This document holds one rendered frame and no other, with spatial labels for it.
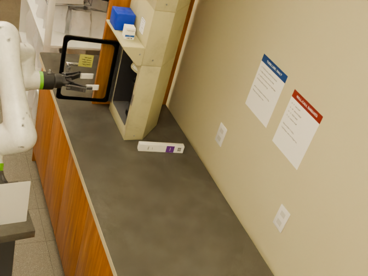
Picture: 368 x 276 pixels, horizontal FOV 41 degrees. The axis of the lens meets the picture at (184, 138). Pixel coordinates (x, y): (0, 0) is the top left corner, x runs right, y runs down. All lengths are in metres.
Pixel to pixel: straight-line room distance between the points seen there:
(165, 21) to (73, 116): 0.82
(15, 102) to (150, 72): 0.80
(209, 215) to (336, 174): 0.74
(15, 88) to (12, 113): 0.10
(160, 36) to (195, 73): 0.50
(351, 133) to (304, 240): 0.52
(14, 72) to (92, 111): 0.97
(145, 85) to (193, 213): 0.71
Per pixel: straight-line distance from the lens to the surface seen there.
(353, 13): 1.95
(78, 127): 2.80
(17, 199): 2.11
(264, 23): 2.36
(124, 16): 2.59
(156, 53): 2.52
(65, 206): 2.98
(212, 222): 2.42
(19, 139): 2.03
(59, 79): 2.58
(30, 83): 2.54
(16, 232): 2.17
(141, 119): 2.71
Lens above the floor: 2.52
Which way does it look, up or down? 33 degrees down
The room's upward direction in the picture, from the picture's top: 18 degrees clockwise
